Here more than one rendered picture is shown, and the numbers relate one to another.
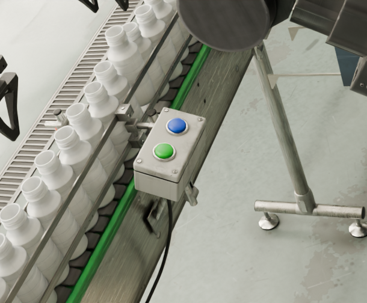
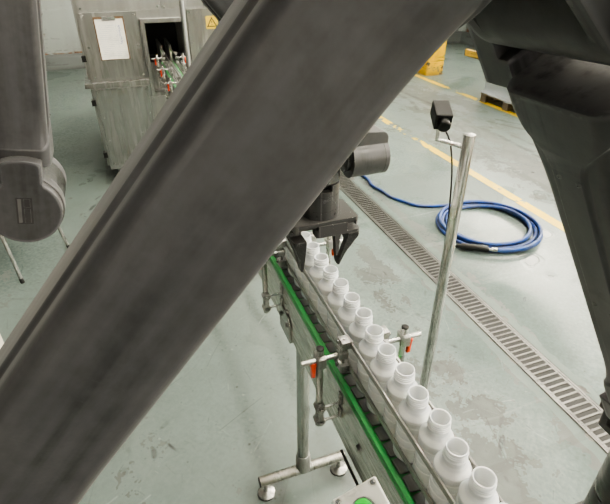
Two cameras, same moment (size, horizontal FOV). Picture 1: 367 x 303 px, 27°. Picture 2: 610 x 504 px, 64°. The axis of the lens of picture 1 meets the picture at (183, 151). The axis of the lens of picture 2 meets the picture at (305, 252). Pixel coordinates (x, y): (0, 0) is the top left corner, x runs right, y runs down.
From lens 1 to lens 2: 1.17 m
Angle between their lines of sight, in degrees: 91
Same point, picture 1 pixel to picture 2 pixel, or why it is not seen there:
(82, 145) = (444, 466)
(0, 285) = (365, 350)
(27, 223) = (395, 383)
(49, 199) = (405, 407)
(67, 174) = (425, 438)
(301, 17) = not seen: outside the picture
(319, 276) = not seen: outside the picture
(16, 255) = (377, 366)
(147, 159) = (368, 489)
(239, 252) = not seen: outside the picture
